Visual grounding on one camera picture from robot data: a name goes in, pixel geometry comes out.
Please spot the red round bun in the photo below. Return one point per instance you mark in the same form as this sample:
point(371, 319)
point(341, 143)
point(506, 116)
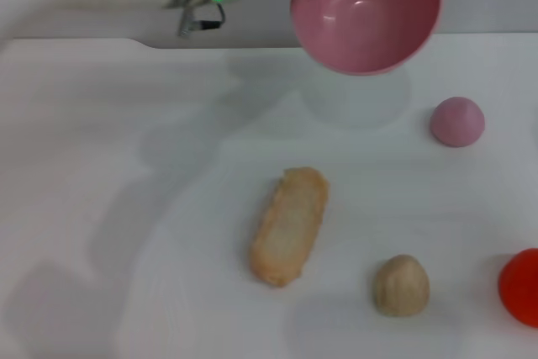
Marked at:
point(521, 287)

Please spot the orange striped bread roll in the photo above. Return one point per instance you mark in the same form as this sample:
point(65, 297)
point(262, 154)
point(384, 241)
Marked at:
point(290, 228)

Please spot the beige round bun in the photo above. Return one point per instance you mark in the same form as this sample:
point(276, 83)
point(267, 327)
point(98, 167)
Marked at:
point(401, 287)

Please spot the pink plastic bowl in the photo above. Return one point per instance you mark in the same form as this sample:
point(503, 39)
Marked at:
point(365, 18)

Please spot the pink round bun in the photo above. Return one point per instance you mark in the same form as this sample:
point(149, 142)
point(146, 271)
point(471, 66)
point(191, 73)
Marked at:
point(457, 123)

